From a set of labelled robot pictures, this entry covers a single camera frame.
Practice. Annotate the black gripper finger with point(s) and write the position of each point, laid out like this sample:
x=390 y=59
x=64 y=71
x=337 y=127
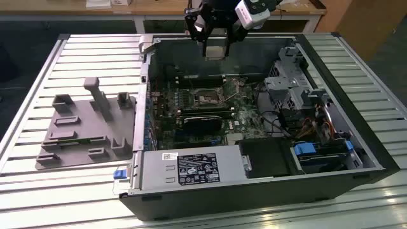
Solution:
x=196 y=26
x=236 y=33

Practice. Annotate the black plastic bay cover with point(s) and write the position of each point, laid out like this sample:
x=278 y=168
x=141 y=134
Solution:
x=264 y=157

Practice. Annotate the blue case latch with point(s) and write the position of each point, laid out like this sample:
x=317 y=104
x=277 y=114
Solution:
x=120 y=174

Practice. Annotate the black RAM stick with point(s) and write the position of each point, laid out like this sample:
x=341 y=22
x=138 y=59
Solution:
x=208 y=110

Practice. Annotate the small silver heatsink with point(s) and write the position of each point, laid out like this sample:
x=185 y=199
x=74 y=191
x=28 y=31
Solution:
x=234 y=138

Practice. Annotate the small white box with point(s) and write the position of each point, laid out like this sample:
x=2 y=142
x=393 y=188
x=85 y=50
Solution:
x=122 y=2

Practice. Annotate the silver power supply with label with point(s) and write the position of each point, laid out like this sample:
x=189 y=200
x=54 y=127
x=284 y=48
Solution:
x=153 y=171

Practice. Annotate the black open PC case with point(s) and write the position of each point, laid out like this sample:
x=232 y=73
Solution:
x=222 y=202

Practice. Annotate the wooden cabinet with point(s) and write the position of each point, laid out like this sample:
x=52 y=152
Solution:
x=366 y=23

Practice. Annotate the grey metal drive cage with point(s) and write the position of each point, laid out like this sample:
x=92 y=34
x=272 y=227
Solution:
x=286 y=83

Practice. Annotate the black graphics card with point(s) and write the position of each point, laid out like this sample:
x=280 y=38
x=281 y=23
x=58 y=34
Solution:
x=204 y=125

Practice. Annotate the black rear case fan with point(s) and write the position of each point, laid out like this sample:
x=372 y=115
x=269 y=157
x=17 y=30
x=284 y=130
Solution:
x=173 y=72

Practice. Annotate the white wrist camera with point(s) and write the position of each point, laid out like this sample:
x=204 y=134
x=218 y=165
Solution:
x=254 y=14

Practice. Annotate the wooden desk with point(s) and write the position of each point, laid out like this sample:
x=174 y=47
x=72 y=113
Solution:
x=48 y=12

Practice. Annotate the green RAM stick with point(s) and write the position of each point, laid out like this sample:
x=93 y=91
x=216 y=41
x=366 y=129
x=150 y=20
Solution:
x=76 y=142

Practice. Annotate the CPU socket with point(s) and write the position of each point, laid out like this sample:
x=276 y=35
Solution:
x=208 y=98

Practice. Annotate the green motherboard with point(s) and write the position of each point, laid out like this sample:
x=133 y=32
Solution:
x=249 y=114

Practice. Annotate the grey plastic parts rack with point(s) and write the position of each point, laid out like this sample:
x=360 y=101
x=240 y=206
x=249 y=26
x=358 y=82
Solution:
x=80 y=119

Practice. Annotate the blue plastic tab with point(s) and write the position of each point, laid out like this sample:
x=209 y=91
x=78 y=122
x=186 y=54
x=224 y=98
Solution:
x=349 y=146

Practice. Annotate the silver square CPU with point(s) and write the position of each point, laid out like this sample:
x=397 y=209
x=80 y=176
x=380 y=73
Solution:
x=216 y=53

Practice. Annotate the blue disk carrier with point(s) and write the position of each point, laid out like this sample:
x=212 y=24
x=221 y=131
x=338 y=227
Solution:
x=305 y=149

